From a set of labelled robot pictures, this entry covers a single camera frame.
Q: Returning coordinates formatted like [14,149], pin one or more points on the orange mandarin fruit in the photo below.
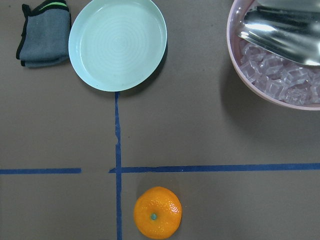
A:
[157,213]

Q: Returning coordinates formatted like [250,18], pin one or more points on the pink bowl of ice cubes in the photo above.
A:
[272,77]

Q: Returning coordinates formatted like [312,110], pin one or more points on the grey folded cloth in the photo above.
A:
[45,34]

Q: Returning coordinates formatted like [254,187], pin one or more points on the light green plate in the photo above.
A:
[114,45]

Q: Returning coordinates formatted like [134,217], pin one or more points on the metal scoop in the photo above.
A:
[288,28]

